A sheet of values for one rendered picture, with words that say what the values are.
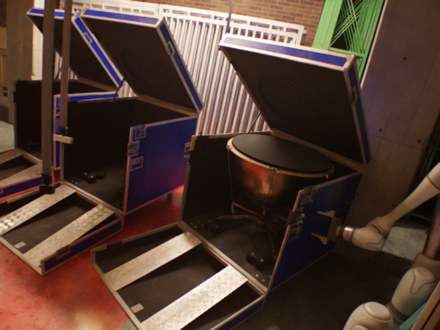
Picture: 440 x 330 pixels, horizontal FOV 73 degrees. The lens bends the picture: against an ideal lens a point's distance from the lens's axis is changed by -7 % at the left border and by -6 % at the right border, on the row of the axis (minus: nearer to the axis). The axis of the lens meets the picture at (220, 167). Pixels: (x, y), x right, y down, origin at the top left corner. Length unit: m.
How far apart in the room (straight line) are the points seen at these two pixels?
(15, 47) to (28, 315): 4.06
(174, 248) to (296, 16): 3.85
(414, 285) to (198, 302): 1.28
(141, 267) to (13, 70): 3.95
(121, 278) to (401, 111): 2.55
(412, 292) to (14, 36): 5.41
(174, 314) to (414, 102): 2.44
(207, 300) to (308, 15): 4.17
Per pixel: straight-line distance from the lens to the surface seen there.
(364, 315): 1.35
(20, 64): 5.40
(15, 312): 2.32
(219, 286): 2.30
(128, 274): 2.42
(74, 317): 2.23
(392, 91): 2.94
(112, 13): 2.93
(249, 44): 2.31
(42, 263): 2.45
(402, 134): 2.98
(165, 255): 2.52
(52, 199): 3.15
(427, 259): 1.91
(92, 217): 2.85
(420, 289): 1.75
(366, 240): 1.81
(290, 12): 5.21
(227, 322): 2.10
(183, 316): 2.15
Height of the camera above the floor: 1.65
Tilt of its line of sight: 21 degrees down
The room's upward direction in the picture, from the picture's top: 11 degrees clockwise
